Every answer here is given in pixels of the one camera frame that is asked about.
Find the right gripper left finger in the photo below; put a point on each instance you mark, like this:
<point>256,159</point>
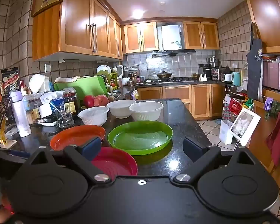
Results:
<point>82,157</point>

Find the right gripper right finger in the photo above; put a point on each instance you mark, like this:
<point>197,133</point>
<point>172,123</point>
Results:
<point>203,159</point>

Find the orange plastic plate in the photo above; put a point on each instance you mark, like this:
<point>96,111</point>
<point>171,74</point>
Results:
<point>77,135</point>

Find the red plastic plate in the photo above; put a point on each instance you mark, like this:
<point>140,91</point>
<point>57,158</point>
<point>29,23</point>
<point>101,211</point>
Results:
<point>115,162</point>

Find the white bowl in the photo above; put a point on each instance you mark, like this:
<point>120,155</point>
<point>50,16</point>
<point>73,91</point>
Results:
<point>120,108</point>
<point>148,110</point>
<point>94,116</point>

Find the green plastic plate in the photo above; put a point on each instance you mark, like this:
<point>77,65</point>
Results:
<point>140,137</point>

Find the clear glass cup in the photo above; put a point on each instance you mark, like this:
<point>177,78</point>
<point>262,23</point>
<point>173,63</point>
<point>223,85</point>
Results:
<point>64,117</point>

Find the white framed picture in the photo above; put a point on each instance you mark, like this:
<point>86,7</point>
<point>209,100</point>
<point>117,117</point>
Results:
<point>244,126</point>

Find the dark red apple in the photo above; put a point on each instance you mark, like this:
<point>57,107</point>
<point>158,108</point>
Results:
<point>89,101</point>

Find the striped red apple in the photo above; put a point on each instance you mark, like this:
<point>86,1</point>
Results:
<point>100,100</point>

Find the red gift bag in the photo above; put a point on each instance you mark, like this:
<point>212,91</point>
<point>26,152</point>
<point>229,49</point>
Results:
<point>235,106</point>

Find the dark sauce jar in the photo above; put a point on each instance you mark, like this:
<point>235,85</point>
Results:
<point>70,102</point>

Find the lavender water bottle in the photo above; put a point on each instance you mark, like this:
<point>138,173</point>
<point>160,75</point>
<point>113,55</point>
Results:
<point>20,114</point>

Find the green cutting board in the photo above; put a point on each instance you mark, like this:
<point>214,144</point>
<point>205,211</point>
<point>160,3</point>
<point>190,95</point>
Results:
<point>84,86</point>

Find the yellow phone stand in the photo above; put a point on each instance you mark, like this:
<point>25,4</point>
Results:
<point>5,143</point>

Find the teal electric kettle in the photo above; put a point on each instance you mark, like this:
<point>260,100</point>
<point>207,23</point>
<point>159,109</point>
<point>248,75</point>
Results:
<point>236,78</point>

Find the wok on stove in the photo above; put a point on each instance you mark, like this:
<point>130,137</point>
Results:
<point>164,75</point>

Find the snack bag black red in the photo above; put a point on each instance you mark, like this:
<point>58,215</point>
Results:
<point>10,78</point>

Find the range hood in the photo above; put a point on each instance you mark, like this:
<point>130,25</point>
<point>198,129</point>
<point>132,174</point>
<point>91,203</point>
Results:
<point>172,53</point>

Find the dark hanging apron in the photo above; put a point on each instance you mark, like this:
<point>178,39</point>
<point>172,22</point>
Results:
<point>255,65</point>

